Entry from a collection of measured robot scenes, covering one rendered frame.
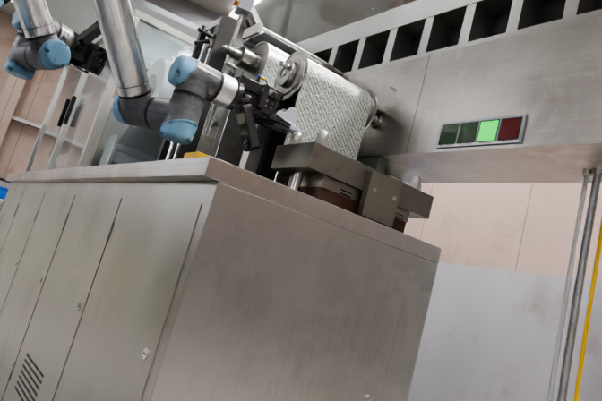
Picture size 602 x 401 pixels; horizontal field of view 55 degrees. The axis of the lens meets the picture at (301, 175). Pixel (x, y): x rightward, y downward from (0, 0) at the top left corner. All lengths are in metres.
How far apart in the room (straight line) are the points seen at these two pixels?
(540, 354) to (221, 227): 3.59
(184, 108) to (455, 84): 0.71
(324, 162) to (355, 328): 0.37
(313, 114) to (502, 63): 0.49
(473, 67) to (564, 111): 0.32
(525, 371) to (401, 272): 3.22
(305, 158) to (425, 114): 0.45
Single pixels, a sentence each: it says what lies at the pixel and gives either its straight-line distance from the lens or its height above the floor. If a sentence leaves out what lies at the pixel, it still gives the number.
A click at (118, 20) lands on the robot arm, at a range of 1.33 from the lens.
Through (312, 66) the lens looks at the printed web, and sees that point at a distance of 1.56.
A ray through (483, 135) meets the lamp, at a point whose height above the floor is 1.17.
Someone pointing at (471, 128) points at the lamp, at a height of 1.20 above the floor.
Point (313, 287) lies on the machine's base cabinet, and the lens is 1.23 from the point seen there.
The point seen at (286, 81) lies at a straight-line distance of 1.55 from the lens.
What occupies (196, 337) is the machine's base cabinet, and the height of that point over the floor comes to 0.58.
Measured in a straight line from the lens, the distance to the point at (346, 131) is 1.60.
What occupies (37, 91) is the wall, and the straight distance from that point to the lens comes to 12.77.
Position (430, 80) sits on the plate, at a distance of 1.67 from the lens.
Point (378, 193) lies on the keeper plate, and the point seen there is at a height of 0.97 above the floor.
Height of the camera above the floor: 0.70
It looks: 11 degrees up
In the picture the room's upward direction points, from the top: 16 degrees clockwise
